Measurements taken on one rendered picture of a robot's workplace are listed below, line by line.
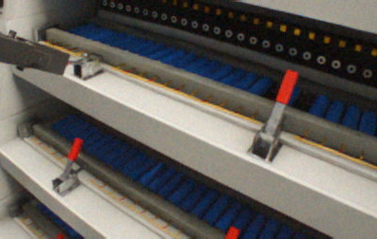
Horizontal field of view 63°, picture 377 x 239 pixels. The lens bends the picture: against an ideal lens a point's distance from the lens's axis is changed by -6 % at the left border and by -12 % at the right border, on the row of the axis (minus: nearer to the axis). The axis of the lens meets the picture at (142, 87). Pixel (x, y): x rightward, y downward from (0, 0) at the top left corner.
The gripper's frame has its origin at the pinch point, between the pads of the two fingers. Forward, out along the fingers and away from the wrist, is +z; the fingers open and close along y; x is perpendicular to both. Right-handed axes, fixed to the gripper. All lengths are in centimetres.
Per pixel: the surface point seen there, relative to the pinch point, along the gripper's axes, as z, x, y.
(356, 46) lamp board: 19.4, 15.2, 31.6
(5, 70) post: 7.7, -5.7, -18.0
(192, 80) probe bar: 12.1, 3.7, 14.5
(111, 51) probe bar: 11.9, 3.7, 0.6
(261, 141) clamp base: 9.8, 0.0, 26.0
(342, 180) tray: 9.6, -0.5, 34.9
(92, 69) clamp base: 8.8, 0.4, 1.0
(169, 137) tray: 7.7, -3.3, 16.5
